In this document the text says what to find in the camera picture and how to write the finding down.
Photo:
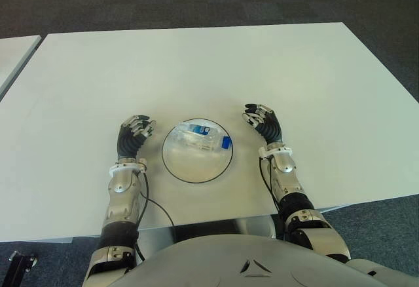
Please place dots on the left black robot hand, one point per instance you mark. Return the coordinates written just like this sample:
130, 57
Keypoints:
129, 141

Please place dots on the clear water bottle blue cap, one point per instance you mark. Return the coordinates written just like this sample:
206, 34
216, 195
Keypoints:
199, 136

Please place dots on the black wheeled stand foot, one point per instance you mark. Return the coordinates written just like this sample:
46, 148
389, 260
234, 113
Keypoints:
19, 267

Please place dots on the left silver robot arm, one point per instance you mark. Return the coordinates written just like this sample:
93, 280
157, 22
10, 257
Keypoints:
121, 195

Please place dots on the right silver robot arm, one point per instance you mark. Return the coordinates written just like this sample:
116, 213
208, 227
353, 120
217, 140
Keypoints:
291, 182

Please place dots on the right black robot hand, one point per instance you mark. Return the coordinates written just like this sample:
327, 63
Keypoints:
270, 128

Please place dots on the grey robot torso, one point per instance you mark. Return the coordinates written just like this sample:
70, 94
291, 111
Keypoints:
262, 264

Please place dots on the white plate black rim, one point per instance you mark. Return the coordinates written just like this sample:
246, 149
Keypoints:
193, 165

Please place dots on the white neighbouring table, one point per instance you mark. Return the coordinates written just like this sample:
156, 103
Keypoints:
14, 57

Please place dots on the glossy white robot waist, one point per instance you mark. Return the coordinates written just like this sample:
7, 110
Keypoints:
253, 226

